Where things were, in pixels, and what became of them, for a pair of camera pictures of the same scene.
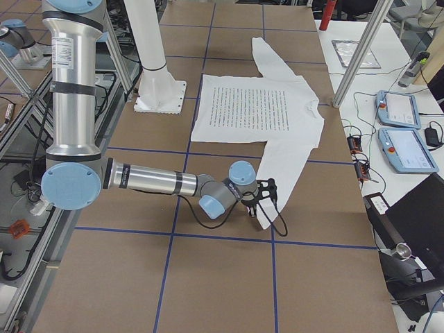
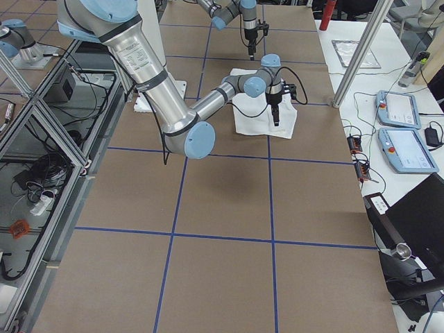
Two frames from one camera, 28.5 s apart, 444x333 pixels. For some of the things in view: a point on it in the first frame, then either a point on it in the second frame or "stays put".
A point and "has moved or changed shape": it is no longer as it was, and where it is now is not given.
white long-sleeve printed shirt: [278, 110] has moved or changed shape
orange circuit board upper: [354, 143] stays put
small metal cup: [404, 251] stays put
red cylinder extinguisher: [329, 9] stays put
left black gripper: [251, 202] -> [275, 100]
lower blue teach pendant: [405, 150] stays put
